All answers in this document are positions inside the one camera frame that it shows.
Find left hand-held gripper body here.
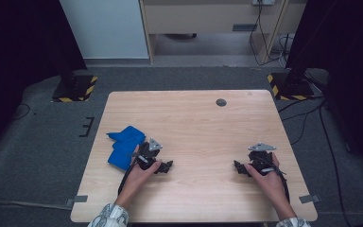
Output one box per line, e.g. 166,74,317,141
134,137,164,172

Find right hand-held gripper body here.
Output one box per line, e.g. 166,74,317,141
246,142,278,177

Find blue cloth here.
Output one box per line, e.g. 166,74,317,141
106,125,147,171

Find person's right hand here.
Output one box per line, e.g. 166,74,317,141
244,152,291,208

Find person's left hand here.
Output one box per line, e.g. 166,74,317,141
118,144,163,201

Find grey tape strip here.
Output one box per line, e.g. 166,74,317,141
65,195,89,208
298,194,321,204

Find black stand with striped base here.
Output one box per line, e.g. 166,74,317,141
267,71,316,102
51,70,98,103

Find white panel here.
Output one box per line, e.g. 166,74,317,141
59,0,149,60

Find dark curtain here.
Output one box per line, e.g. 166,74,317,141
285,0,363,183
0,0,88,160

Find light wooden desk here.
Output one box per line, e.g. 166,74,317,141
138,0,308,65

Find white power strip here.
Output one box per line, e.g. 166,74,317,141
252,0,277,7

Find right hand-held gripper cable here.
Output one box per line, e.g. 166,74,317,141
263,157,291,203

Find hand-held gripper cable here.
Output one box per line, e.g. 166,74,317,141
263,157,291,203
117,159,140,196

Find left hand-held gripper cable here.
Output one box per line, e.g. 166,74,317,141
117,159,140,196

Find black hanging cable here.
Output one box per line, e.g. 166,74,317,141
249,0,290,67

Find thin black floor cable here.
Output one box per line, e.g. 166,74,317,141
12,103,32,121

